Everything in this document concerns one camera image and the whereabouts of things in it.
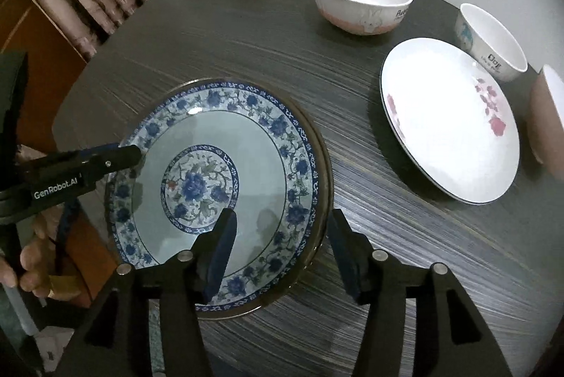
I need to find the small white bowl blue print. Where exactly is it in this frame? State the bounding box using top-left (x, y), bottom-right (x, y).
top-left (455, 3), bottom-right (528, 83)

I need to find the person's left hand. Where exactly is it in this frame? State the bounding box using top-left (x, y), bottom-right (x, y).
top-left (0, 214), bottom-right (84, 299)

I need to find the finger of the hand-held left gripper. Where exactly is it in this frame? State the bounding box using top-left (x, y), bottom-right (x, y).
top-left (57, 142), bottom-right (146, 184)

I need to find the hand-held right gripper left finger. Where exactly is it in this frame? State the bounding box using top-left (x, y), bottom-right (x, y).
top-left (53, 207), bottom-right (241, 377)

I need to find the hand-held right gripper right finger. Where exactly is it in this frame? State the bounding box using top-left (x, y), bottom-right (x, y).
top-left (328, 208), bottom-right (514, 377)

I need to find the blue floral porcelain plate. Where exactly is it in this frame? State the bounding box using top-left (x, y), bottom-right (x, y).
top-left (104, 78), bottom-right (334, 321)

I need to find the pink bowl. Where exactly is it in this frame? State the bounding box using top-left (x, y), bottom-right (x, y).
top-left (529, 64), bottom-right (564, 166)

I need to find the white plate with pink flowers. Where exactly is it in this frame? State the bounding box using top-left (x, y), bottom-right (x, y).
top-left (380, 37), bottom-right (521, 206)

